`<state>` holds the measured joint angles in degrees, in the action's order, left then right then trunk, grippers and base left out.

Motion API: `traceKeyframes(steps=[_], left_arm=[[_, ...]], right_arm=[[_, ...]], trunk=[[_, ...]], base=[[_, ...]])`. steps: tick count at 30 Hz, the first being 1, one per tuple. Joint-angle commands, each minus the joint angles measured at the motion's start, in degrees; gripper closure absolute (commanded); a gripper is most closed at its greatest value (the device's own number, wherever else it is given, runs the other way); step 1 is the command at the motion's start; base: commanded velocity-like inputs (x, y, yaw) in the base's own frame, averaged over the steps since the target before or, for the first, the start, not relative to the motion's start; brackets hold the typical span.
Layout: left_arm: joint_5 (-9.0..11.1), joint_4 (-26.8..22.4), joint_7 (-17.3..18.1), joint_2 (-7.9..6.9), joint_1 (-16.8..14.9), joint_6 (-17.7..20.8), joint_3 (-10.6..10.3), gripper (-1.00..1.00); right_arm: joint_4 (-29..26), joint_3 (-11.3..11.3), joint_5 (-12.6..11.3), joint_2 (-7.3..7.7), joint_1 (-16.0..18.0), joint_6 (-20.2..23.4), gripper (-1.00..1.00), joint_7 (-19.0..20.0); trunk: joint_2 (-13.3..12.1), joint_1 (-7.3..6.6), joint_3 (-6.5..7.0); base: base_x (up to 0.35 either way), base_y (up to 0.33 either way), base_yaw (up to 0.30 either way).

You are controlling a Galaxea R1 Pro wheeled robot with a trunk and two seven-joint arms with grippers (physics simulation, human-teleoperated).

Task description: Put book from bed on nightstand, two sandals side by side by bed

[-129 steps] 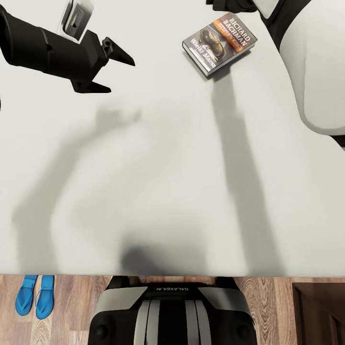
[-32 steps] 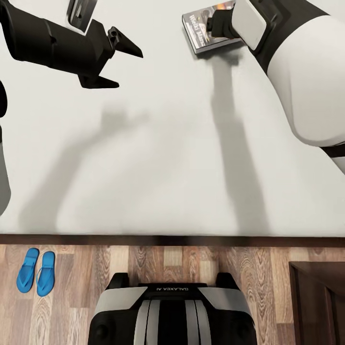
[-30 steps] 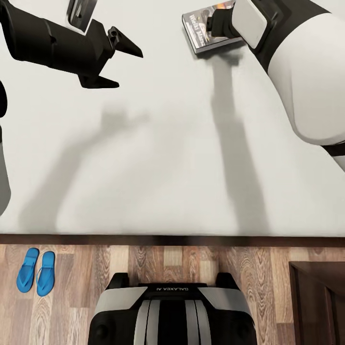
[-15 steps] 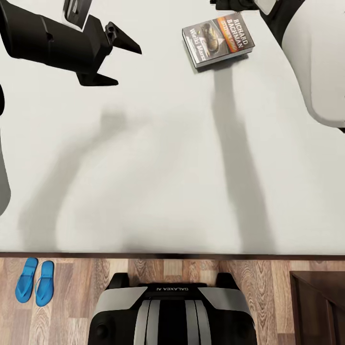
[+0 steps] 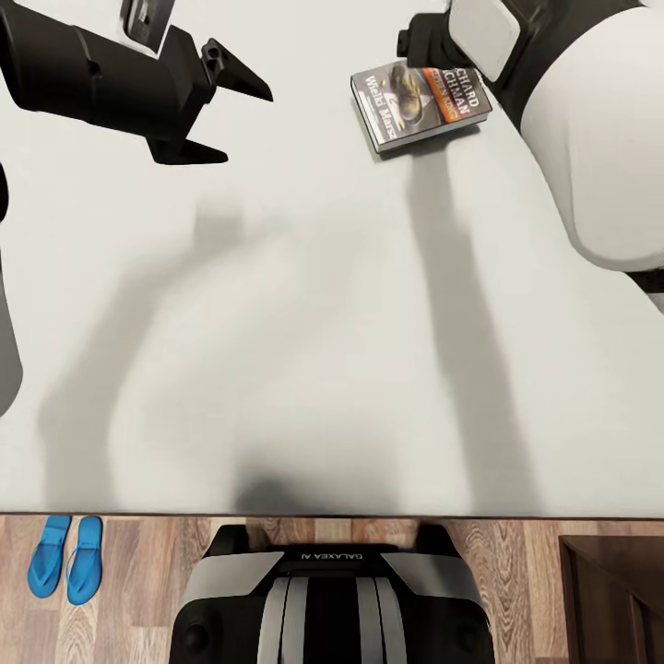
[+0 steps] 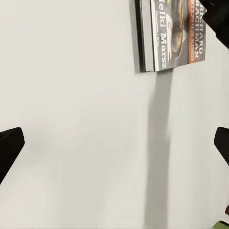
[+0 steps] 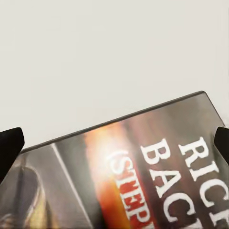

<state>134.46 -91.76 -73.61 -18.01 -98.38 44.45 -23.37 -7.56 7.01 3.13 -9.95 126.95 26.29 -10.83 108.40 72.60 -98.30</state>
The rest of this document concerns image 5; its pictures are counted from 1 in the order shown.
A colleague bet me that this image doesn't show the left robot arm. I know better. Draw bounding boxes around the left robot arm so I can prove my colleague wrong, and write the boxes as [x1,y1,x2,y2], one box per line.
[0,0,273,418]

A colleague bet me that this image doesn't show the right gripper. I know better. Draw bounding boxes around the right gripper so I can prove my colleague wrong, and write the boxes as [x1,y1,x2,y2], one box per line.
[397,8,473,71]

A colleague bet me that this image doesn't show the hardback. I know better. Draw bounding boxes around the hardback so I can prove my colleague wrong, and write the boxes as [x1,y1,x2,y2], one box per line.
[350,60,493,154]

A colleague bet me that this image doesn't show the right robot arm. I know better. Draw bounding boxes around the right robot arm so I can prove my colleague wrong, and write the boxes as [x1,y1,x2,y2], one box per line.
[397,0,664,316]

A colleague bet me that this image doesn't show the sandal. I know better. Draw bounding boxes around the sandal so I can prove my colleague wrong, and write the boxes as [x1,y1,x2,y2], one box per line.
[65,516,102,606]
[28,516,72,599]

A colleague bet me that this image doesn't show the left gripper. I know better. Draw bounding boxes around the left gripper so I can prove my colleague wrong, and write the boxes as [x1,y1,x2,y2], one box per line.
[72,25,273,165]

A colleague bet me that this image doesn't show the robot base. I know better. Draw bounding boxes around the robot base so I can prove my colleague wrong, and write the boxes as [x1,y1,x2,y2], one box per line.
[169,525,495,664]

